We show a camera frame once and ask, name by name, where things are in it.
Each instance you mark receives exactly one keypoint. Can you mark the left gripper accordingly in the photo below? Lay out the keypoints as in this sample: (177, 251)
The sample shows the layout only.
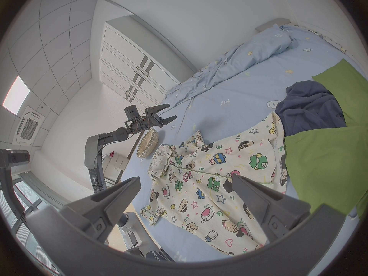
(143, 122)

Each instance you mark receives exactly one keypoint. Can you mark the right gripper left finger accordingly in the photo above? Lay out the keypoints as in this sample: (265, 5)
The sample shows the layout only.
(115, 200)

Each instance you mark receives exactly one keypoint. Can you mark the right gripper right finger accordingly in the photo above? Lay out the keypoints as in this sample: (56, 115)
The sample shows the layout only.
(256, 200)

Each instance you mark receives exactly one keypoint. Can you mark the white printed pyjama top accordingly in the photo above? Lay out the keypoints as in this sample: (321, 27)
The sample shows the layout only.
(201, 188)

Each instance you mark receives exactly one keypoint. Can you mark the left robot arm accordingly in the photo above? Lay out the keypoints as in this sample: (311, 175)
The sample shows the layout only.
(93, 151)

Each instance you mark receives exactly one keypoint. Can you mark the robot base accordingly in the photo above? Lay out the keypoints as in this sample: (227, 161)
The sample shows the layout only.
(132, 234)

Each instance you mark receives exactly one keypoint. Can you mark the round woven basket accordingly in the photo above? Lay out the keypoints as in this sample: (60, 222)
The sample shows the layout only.
(148, 142)

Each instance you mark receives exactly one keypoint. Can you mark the dark blue garment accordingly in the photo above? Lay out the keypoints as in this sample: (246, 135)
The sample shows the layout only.
(310, 108)

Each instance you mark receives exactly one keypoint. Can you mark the white chest of drawers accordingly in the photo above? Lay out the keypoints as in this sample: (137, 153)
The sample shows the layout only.
(115, 165)

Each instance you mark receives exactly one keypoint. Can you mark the white wardrobe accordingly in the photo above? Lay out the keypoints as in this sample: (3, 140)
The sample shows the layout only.
(123, 56)

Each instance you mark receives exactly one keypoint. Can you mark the green shorts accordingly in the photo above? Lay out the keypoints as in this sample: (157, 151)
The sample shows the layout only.
(322, 159)

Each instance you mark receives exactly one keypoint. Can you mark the pale blue quilt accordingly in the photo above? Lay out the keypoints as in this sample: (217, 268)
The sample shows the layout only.
(230, 65)

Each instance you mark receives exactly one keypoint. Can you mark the window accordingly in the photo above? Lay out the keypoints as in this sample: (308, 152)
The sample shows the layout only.
(28, 188)

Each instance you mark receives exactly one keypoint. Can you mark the ceiling air conditioner vent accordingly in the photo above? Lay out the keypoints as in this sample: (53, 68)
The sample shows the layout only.
(28, 126)

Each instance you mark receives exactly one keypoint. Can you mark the ceiling light panel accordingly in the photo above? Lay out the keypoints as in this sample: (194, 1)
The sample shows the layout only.
(15, 95)

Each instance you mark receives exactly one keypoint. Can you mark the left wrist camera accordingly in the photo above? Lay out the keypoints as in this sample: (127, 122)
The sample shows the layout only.
(149, 111)

